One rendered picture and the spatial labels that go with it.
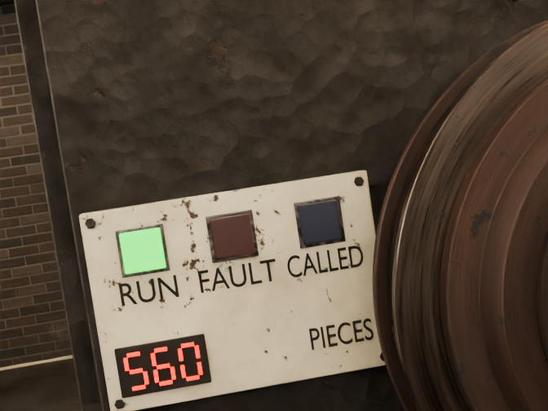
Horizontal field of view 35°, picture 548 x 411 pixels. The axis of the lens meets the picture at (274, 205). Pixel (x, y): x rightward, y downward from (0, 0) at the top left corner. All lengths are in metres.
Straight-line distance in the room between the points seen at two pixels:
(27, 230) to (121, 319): 6.06
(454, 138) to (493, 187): 0.05
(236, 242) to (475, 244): 0.22
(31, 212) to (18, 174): 0.30
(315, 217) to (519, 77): 0.22
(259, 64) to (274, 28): 0.04
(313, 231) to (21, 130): 6.11
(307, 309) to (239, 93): 0.21
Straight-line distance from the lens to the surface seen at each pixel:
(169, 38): 0.81
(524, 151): 0.68
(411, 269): 0.67
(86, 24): 0.81
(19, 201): 6.83
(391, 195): 0.73
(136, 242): 0.77
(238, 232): 0.78
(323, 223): 0.79
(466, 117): 0.68
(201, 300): 0.78
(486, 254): 0.67
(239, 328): 0.79
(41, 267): 6.84
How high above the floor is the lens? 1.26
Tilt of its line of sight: 3 degrees down
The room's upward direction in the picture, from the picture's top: 9 degrees counter-clockwise
